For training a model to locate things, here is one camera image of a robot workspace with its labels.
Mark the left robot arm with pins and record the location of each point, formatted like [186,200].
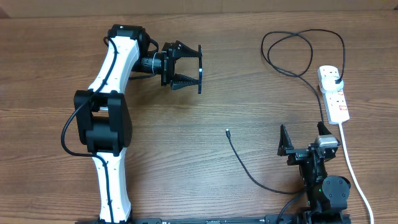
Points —
[102,115]

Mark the white charger plug adapter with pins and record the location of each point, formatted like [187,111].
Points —
[331,84]

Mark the Samsung Galaxy smartphone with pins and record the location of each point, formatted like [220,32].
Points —
[200,70]

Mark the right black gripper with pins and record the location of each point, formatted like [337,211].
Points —
[295,154]

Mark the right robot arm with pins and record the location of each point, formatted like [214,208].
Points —
[326,194]

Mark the white power strip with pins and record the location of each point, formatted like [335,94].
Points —
[335,102]

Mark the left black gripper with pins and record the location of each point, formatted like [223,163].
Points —
[178,50]

